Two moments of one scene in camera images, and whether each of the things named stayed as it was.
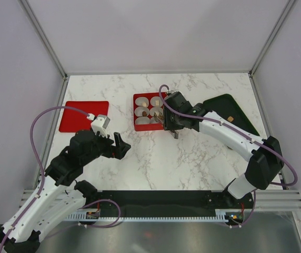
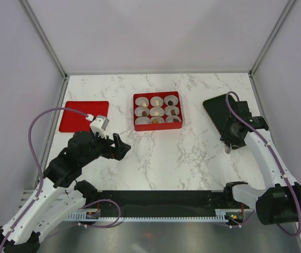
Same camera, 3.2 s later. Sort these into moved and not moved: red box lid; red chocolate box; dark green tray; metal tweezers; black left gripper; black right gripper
Moved: metal tweezers; black right gripper
Not moved: black left gripper; red chocolate box; red box lid; dark green tray
